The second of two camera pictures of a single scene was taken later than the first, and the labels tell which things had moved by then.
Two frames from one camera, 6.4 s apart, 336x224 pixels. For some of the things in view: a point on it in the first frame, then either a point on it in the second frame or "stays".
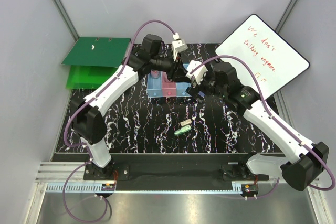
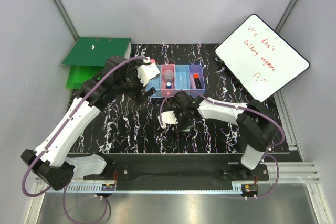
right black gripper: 194,89 -> 183,127
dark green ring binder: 107,52 stays
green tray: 88,77 stays
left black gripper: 177,72 -> 137,95
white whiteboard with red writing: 274,62 stays
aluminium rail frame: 54,177 stays
